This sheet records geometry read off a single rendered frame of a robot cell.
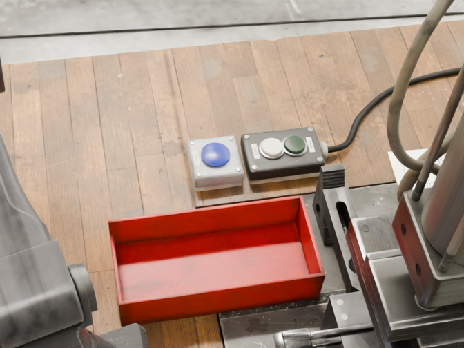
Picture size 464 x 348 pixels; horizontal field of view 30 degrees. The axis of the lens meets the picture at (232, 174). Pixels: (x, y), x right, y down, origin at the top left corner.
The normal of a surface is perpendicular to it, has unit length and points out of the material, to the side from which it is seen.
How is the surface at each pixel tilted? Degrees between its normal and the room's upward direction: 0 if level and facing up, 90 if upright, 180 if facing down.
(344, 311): 0
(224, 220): 90
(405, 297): 0
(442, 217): 90
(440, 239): 90
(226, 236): 0
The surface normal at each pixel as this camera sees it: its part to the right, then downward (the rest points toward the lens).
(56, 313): 0.39, 0.31
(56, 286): 0.20, -0.29
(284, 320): 0.05, -0.59
